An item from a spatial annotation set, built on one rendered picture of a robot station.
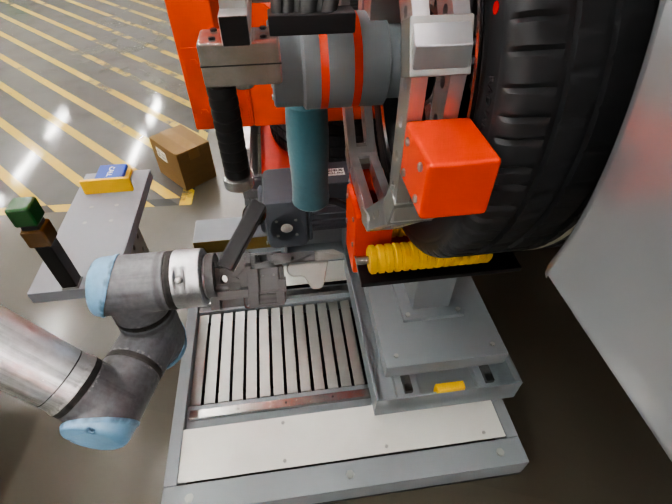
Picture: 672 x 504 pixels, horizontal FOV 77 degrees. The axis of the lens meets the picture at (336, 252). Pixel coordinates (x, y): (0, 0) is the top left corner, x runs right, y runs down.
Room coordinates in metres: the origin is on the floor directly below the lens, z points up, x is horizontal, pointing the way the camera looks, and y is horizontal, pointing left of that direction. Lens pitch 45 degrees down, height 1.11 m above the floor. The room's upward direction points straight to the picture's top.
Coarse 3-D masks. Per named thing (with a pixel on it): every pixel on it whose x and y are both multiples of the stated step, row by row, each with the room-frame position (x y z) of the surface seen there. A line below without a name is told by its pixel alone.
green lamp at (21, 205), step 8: (16, 200) 0.58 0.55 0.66; (24, 200) 0.58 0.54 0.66; (32, 200) 0.58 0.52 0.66; (8, 208) 0.56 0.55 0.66; (16, 208) 0.56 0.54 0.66; (24, 208) 0.56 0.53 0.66; (32, 208) 0.57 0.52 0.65; (40, 208) 0.59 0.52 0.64; (8, 216) 0.55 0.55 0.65; (16, 216) 0.55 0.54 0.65; (24, 216) 0.56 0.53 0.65; (32, 216) 0.56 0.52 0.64; (40, 216) 0.58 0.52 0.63; (16, 224) 0.55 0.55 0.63; (24, 224) 0.56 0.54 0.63; (32, 224) 0.56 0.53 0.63
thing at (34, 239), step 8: (48, 224) 0.58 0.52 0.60; (24, 232) 0.56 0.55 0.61; (32, 232) 0.56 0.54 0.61; (40, 232) 0.56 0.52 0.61; (48, 232) 0.57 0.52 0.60; (56, 232) 0.59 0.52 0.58; (24, 240) 0.55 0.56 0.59; (32, 240) 0.55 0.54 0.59; (40, 240) 0.56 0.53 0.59; (48, 240) 0.56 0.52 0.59
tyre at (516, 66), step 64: (512, 0) 0.44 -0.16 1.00; (576, 0) 0.44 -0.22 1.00; (640, 0) 0.44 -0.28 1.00; (512, 64) 0.41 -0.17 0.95; (576, 64) 0.41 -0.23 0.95; (640, 64) 0.42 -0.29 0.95; (512, 128) 0.39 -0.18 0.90; (576, 128) 0.40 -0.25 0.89; (512, 192) 0.39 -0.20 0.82; (576, 192) 0.41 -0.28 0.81; (448, 256) 0.46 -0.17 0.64
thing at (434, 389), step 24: (360, 288) 0.82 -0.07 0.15; (360, 312) 0.73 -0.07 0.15; (360, 336) 0.66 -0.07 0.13; (384, 384) 0.51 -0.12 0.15; (408, 384) 0.50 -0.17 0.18; (432, 384) 0.51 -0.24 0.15; (456, 384) 0.50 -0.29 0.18; (480, 384) 0.50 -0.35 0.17; (504, 384) 0.50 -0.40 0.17; (384, 408) 0.46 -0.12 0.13; (408, 408) 0.47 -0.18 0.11
